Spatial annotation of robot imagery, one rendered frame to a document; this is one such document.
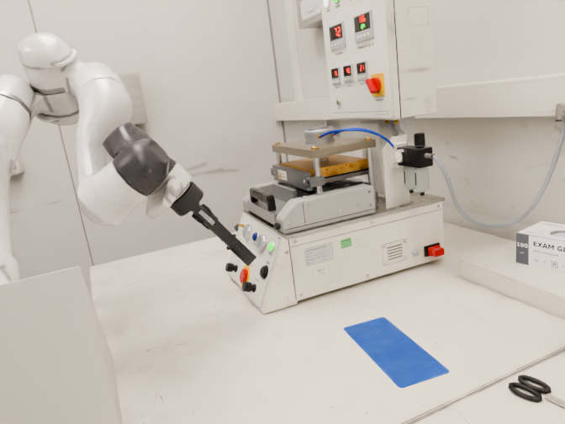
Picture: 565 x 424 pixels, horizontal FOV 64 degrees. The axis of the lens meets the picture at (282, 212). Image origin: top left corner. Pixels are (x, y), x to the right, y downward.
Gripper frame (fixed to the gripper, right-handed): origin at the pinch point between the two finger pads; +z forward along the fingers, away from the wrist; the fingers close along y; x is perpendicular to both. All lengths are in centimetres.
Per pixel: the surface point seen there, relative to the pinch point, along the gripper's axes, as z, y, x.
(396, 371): 20.8, -39.1, -2.2
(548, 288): 39, -39, -36
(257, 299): 11.8, 0.4, 5.7
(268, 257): 6.6, 0.7, -3.4
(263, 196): -3.0, 7.1, -14.1
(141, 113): -32, 141, -20
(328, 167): 2.2, 1.2, -30.0
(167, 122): -19, 154, -28
